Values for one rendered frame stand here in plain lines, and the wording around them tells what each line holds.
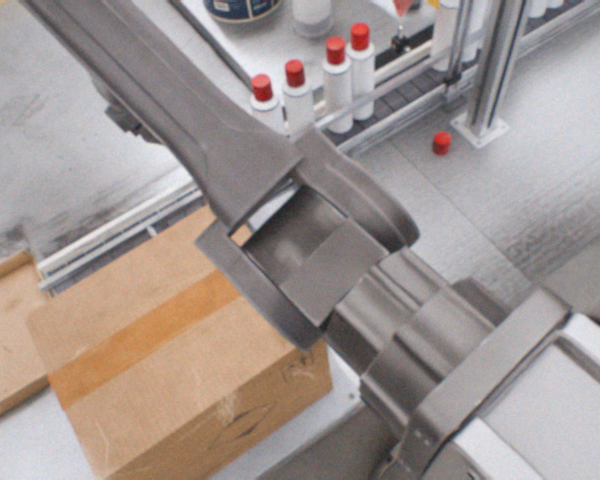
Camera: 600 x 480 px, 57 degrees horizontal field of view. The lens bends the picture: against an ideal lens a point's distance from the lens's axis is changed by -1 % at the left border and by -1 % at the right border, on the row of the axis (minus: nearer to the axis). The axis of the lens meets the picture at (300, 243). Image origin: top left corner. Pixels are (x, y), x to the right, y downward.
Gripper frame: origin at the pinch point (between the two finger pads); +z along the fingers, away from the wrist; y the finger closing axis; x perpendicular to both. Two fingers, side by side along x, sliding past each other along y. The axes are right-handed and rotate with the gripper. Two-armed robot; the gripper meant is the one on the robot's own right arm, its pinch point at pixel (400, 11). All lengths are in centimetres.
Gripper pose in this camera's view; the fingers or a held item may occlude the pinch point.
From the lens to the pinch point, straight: 117.2
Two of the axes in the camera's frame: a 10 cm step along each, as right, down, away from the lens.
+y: -8.3, 5.2, -2.1
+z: 1.0, 5.0, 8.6
